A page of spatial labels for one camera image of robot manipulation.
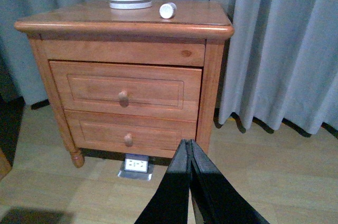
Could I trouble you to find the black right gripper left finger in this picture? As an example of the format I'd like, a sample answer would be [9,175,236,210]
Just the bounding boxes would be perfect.
[135,139,191,223]

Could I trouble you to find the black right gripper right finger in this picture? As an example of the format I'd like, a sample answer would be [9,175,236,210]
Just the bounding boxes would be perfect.
[187,140,268,223]

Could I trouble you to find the wooden drawer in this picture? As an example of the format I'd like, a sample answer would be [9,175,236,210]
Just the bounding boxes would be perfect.
[50,61,202,122]
[65,110,196,157]

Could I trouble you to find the white medicine bottle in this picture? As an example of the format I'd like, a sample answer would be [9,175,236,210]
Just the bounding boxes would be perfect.
[159,2,177,20]

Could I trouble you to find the floor power socket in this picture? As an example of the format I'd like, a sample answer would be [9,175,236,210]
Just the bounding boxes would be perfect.
[118,154,154,181]

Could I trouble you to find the wooden nightstand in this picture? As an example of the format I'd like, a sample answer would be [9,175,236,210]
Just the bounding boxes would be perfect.
[14,1,234,167]

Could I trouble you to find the grey curtain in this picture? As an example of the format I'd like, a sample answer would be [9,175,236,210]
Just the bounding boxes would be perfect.
[1,0,337,134]

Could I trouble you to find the wooden bed frame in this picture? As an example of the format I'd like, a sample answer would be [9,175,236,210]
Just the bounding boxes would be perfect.
[0,149,12,180]

